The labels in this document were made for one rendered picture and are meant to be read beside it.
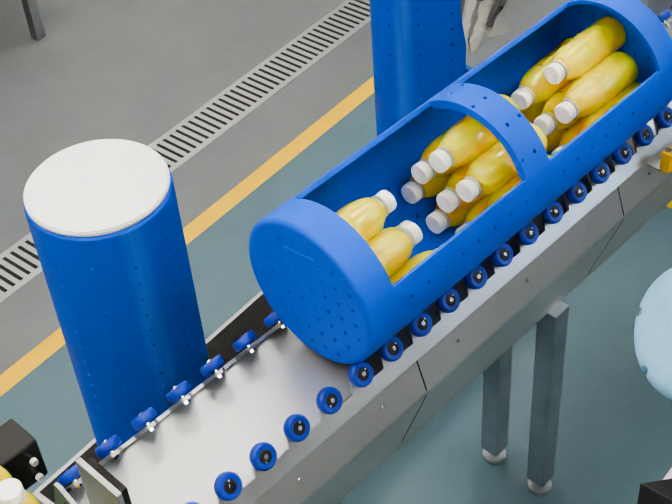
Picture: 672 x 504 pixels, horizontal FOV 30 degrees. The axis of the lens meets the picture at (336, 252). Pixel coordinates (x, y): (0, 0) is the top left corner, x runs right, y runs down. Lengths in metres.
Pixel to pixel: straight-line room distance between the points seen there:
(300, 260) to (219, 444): 0.33
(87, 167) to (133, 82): 2.06
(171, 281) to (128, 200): 0.20
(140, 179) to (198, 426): 0.54
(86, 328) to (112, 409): 0.25
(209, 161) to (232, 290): 0.61
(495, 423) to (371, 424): 0.94
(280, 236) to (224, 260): 1.72
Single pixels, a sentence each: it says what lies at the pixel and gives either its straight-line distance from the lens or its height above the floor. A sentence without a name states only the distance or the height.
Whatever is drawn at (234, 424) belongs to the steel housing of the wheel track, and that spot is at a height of 0.93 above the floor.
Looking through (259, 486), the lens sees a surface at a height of 0.92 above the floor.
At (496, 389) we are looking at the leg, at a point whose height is 0.29.
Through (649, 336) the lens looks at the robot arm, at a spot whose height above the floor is 1.53.
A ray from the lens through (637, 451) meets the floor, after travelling 3.24.
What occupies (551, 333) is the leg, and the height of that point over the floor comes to 0.57.
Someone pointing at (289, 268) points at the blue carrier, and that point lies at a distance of 2.04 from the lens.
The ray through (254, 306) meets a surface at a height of 0.15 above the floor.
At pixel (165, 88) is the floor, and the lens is 4.44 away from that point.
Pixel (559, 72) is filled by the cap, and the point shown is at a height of 1.16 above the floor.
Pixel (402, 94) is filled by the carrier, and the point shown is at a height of 0.70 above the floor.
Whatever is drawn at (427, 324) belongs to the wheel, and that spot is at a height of 0.96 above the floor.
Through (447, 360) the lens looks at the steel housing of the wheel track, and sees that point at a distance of 2.24.
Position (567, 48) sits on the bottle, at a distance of 2.41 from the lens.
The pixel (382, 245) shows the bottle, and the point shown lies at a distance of 2.04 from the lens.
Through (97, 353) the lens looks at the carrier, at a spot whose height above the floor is 0.71.
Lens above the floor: 2.54
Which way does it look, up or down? 43 degrees down
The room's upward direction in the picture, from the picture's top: 5 degrees counter-clockwise
